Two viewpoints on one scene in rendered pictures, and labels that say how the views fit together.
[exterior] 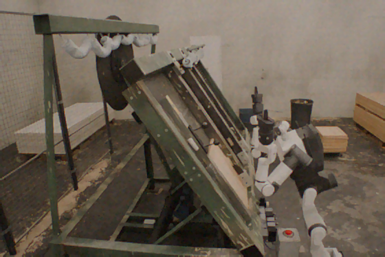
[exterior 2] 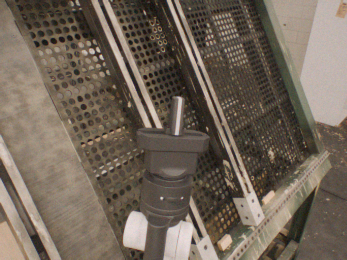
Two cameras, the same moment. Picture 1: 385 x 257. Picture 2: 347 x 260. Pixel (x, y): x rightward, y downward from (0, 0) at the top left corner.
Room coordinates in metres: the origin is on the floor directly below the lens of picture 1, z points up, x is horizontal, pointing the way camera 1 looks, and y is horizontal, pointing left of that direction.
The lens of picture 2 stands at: (1.86, -0.72, 1.84)
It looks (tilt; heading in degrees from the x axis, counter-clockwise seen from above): 30 degrees down; 36
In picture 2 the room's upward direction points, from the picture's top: straight up
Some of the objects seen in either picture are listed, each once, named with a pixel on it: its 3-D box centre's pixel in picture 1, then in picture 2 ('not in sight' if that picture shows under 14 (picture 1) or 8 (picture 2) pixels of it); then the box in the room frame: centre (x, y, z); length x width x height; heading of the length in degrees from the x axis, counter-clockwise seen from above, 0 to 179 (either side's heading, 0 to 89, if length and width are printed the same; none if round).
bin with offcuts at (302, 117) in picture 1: (300, 115); not in sight; (5.97, -2.29, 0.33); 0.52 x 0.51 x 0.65; 173
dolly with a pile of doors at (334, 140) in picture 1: (326, 141); not in sight; (4.67, -2.31, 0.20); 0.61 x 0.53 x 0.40; 173
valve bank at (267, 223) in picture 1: (267, 222); not in sight; (1.80, -0.50, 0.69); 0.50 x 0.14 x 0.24; 172
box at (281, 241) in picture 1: (287, 245); not in sight; (1.36, -0.51, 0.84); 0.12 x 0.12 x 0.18; 82
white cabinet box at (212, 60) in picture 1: (207, 86); (343, 36); (6.04, -0.27, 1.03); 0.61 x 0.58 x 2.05; 173
